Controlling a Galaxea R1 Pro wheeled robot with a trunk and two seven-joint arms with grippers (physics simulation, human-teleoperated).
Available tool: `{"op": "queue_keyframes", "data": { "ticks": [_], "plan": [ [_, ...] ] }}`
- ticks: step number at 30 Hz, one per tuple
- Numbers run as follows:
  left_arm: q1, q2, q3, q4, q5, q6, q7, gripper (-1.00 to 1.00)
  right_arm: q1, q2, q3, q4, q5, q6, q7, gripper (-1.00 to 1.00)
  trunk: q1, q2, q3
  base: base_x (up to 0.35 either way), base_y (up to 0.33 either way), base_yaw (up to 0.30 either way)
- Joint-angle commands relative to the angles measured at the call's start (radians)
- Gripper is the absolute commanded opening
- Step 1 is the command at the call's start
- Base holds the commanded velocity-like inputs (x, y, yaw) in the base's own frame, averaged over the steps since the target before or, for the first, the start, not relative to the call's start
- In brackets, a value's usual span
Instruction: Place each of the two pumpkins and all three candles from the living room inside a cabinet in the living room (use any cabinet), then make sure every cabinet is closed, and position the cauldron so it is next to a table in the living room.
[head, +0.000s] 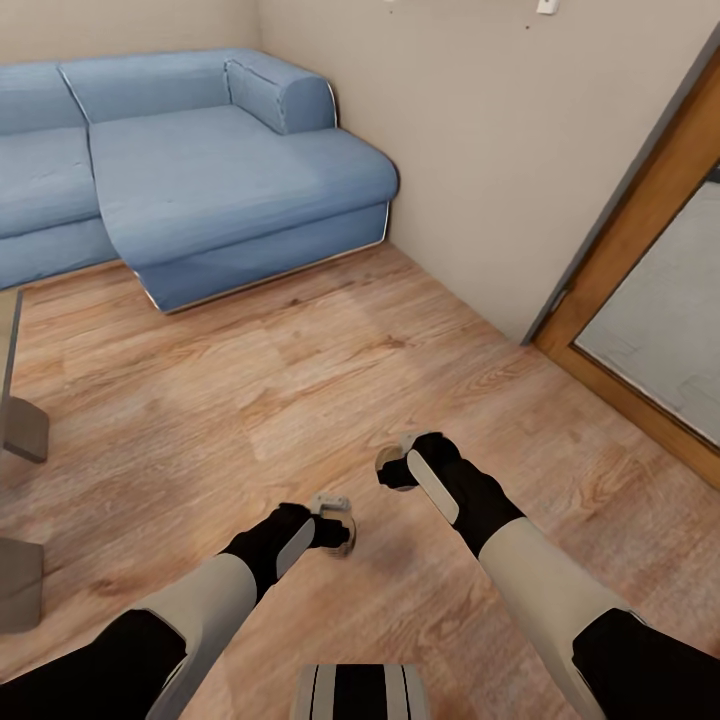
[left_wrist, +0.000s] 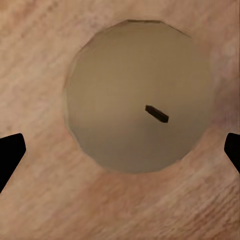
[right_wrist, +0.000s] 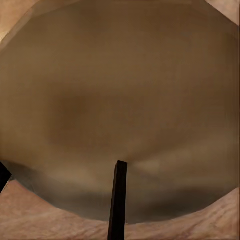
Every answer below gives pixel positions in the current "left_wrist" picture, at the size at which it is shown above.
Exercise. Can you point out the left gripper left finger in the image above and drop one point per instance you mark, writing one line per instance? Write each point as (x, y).
(12, 149)

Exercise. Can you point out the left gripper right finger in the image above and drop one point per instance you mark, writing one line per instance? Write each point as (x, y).
(232, 149)

